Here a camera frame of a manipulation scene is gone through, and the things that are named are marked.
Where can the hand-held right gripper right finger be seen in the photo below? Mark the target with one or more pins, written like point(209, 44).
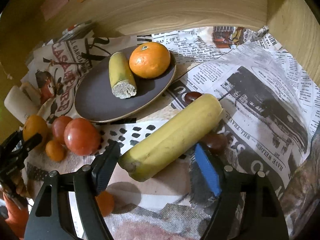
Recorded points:
point(207, 172)

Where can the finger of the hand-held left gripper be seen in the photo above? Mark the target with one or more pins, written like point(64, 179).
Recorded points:
point(32, 141)
point(11, 141)

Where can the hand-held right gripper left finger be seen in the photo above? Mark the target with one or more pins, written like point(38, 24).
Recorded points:
point(105, 172)

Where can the medium orange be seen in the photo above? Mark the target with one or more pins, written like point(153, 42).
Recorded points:
point(35, 126)

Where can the small orange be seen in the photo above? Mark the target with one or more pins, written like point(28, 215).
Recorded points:
point(55, 151)
point(106, 203)

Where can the small red tomato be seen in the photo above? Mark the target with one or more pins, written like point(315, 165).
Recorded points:
point(58, 128)

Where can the large red tomato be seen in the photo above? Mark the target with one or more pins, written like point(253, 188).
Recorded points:
point(81, 136)

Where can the long yellow banana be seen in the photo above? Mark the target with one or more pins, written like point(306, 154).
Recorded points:
point(170, 135)

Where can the brown round plate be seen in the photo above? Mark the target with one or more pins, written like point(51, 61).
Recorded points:
point(100, 97)

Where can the white paper roll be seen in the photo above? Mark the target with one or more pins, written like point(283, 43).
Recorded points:
point(16, 102)

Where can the orange cloth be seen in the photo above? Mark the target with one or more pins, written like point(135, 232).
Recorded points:
point(15, 215)

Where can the brown patterned cloth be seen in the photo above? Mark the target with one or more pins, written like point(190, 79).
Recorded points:
point(300, 192)

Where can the short banana piece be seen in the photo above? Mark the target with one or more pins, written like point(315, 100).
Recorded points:
point(120, 72)

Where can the newspaper print cloth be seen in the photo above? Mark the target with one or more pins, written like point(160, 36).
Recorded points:
point(250, 62)

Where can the large orange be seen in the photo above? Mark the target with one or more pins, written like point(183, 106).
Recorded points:
point(150, 60)

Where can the pink sticky note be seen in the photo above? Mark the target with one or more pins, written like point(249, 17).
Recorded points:
point(53, 1)

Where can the wooden shelf unit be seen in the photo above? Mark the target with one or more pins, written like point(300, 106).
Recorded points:
point(175, 10)

